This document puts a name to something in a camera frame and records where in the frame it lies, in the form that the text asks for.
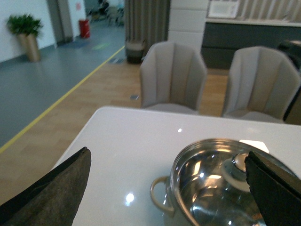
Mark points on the beige chair right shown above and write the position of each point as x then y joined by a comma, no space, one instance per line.
262,83

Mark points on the potted green plant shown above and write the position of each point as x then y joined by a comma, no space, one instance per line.
27,29

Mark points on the red bin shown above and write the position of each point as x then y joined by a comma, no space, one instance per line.
84,28

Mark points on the grey curtain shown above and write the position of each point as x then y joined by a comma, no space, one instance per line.
146,23

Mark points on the beige chair left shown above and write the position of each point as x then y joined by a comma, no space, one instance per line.
172,78

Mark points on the white refrigerator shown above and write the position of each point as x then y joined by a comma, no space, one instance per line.
187,20

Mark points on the white electric cooking pot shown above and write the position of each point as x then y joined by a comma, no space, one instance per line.
158,193

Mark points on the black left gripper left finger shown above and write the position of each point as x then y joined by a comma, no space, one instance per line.
54,199

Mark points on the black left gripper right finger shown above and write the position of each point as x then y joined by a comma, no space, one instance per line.
276,192

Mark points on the grey kitchen counter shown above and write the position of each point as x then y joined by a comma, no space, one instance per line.
222,40

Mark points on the beige chair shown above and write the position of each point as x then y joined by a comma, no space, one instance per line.
172,78
262,83

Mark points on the woven laundry basket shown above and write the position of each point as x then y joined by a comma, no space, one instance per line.
134,51

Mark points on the glass pot lid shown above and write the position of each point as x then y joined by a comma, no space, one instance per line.
208,187

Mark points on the black washing machine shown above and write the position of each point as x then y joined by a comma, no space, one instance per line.
292,48

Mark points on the white microwave oven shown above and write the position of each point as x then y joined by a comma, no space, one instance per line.
223,9

